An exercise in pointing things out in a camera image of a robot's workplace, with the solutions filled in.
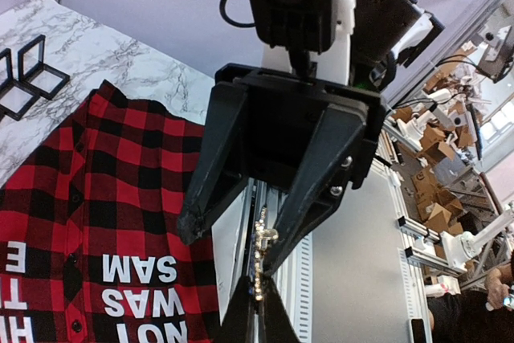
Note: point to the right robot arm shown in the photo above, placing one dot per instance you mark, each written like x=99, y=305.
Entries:
x=381, y=30

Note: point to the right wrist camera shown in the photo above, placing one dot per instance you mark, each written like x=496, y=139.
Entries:
x=308, y=38

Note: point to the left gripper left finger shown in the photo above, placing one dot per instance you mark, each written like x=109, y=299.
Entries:
x=238, y=323

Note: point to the aluminium front rail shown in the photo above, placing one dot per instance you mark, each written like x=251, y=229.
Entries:
x=293, y=278

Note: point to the cardboard box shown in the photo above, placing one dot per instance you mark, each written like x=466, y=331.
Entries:
x=426, y=177

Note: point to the black display box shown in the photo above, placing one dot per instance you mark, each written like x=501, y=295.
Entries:
x=16, y=99
x=27, y=76

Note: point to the red black plaid shirt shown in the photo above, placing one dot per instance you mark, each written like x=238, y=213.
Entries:
x=89, y=243

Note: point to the black display box right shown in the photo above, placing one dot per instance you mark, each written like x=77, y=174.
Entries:
x=27, y=76

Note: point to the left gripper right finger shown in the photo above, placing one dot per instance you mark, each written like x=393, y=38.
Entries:
x=274, y=325

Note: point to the black display box middle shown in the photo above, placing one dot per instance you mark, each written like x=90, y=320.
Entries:
x=16, y=99

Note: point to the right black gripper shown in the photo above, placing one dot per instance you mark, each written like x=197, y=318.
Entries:
x=283, y=112

